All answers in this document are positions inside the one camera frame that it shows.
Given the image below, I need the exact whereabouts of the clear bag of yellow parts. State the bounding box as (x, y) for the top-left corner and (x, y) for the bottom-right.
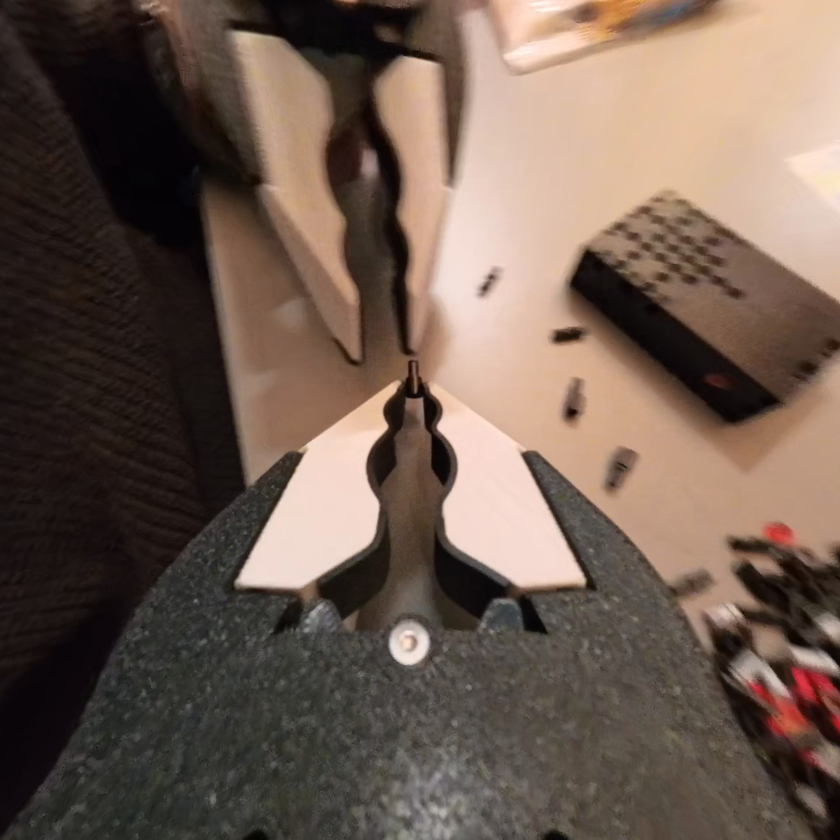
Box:
(489, 0), (723, 74)

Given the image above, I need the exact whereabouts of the person's dark knit sweater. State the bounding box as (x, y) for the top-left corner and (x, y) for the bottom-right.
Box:
(0, 0), (247, 815)

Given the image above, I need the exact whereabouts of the black perforated plastic block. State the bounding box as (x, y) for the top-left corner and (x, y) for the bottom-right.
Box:
(567, 189), (840, 426)

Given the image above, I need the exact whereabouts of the pile of mixed plastic pins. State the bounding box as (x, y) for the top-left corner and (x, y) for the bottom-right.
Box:
(702, 521), (840, 840)

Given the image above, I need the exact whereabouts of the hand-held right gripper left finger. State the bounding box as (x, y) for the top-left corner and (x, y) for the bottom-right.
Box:
(234, 381), (413, 621)

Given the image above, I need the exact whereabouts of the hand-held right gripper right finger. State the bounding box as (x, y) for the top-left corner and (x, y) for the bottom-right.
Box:
(417, 381), (586, 621)

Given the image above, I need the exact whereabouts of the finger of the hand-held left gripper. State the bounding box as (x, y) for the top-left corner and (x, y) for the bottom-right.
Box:
(367, 56), (455, 355)
(225, 29), (365, 365)

